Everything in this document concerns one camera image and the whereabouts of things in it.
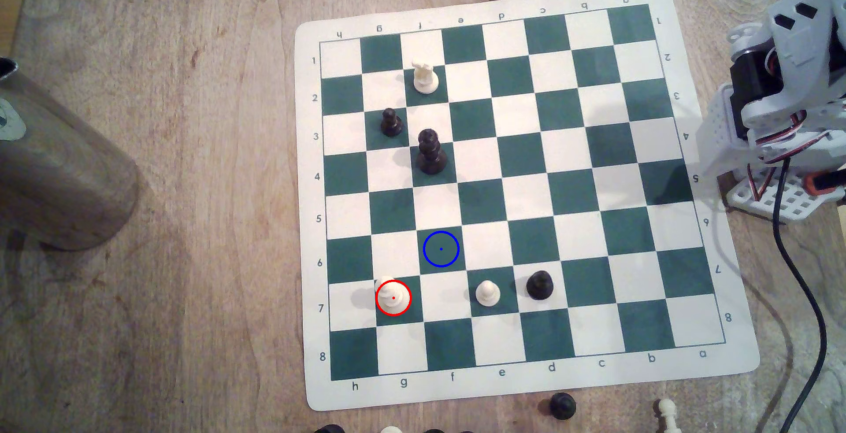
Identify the white pawn chess piece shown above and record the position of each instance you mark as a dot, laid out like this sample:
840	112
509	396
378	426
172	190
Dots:
667	414
393	295
488	294

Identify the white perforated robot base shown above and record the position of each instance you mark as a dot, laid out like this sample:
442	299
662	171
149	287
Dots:
790	205

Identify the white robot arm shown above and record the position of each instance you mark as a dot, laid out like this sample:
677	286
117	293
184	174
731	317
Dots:
803	56

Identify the tall black chess piece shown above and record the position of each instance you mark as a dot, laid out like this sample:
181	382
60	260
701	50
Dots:
431	155

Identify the black pawn chess piece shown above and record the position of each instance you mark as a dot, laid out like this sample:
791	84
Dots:
392	124
540	286
562	406

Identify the white knight chess piece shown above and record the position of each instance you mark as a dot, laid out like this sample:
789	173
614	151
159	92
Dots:
425	79

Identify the green and white chess mat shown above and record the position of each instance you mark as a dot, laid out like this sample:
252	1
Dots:
595	155

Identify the orange clamp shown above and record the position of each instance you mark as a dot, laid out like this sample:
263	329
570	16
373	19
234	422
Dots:
823	182

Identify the wooden cylinder post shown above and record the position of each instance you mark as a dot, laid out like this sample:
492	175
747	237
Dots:
53	175

